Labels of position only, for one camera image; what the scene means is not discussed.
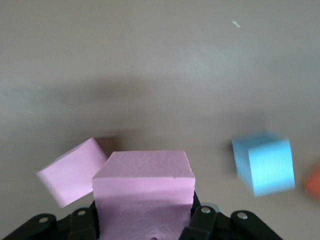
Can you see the pink foam block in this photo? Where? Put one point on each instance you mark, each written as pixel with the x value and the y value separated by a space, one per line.
pixel 72 172
pixel 142 195

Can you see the blue foam block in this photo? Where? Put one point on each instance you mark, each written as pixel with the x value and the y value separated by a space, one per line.
pixel 270 170

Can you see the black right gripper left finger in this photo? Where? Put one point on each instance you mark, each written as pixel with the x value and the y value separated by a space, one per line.
pixel 50 227

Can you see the orange foam block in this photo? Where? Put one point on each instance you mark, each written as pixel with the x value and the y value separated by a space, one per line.
pixel 313 183

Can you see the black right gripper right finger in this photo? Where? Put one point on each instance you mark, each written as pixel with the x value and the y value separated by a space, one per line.
pixel 225 227

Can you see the brown table cover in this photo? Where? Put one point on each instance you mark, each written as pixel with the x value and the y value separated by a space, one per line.
pixel 150 62

